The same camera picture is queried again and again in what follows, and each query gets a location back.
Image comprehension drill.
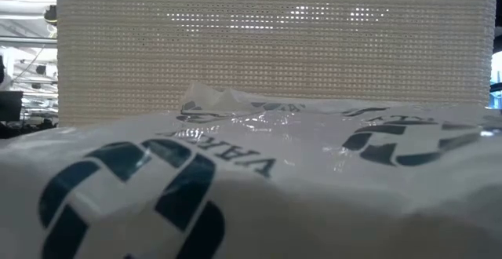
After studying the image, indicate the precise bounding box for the window with blue light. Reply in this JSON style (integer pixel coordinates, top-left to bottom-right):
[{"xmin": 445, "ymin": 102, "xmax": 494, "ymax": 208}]
[{"xmin": 488, "ymin": 53, "xmax": 502, "ymax": 109}]

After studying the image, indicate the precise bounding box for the white perforated plastic basket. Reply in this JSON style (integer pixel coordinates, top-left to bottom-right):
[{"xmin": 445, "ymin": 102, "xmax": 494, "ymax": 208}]
[{"xmin": 56, "ymin": 0, "xmax": 499, "ymax": 129}]

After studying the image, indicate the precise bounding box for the clear printed plastic package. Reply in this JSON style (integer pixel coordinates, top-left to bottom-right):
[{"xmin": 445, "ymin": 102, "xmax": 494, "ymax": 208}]
[{"xmin": 0, "ymin": 81, "xmax": 502, "ymax": 259}]

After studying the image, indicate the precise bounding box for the black monitor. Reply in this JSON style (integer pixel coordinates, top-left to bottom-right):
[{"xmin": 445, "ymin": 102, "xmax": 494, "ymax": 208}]
[{"xmin": 0, "ymin": 90, "xmax": 24, "ymax": 122}]

